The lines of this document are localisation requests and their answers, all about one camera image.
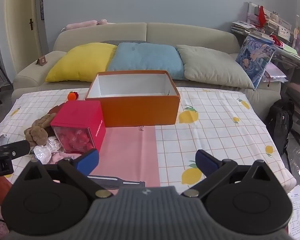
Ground cluttered desk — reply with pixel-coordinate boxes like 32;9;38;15
231;2;300;80

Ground orange cardboard box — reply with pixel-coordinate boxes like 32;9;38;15
85;70;181;127

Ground black strap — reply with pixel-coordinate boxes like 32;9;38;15
87;175;146;189

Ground brown plush toy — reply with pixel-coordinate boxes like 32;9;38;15
24;104;65;147

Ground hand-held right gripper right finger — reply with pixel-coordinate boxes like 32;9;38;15
181;149;283;198

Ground black backpack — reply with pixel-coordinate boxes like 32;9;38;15
265;99;295;164

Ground blue printed pillow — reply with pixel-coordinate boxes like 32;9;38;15
235;36;276;89

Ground red box with clear window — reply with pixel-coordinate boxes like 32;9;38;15
50;100;107;154

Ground pink plush toy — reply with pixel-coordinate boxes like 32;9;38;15
66;19;115;30

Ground beige sofa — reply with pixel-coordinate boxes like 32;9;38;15
11;22;282;105

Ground lemon print checked tablecloth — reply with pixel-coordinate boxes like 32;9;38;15
0;87;297;193

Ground cream door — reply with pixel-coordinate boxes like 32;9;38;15
5;0;44;64

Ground pink mat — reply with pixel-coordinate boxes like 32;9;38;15
89;125;161;188

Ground silver foil wrappers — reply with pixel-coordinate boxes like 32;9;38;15
34;136;63;165

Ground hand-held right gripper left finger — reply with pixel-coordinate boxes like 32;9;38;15
15;149;113;198

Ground grey green pillow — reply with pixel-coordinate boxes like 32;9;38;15
176;45;255;90

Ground yellow pillow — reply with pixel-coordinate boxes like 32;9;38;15
45;42;118;82

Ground printed paper sheets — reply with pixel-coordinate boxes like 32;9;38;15
287;184;300;238

